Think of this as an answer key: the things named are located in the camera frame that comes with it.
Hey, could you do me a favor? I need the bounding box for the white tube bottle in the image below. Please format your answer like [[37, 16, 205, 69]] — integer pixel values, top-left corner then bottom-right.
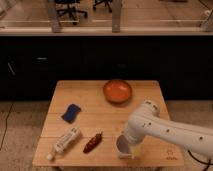
[[46, 127, 81, 161]]

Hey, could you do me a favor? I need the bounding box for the white ceramic cup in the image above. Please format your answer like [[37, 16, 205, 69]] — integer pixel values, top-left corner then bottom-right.
[[115, 135, 132, 158]]

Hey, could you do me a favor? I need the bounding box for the brown dried chili pepper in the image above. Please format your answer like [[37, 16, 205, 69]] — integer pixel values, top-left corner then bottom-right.
[[83, 133, 102, 153]]

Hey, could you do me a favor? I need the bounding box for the black cable on floor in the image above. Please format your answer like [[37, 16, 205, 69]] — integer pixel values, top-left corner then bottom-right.
[[188, 149, 213, 171]]

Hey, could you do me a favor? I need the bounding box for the black office chair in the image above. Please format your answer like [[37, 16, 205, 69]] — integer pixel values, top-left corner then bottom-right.
[[54, 0, 88, 25], [92, 0, 113, 14]]

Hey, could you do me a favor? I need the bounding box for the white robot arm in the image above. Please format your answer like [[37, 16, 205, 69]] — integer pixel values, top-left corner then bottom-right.
[[123, 100, 213, 158]]

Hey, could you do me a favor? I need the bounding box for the orange ceramic bowl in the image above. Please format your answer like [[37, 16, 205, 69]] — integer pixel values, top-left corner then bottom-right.
[[103, 79, 132, 103]]

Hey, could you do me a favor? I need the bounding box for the dark cabinet counter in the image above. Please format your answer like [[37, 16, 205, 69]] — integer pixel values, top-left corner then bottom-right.
[[0, 36, 213, 100]]

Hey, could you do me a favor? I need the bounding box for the blue sponge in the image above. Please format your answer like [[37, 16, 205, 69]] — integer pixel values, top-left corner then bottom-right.
[[61, 104, 81, 123]]

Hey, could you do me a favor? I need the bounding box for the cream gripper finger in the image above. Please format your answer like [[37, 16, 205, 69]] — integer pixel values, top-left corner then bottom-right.
[[132, 144, 141, 158]]

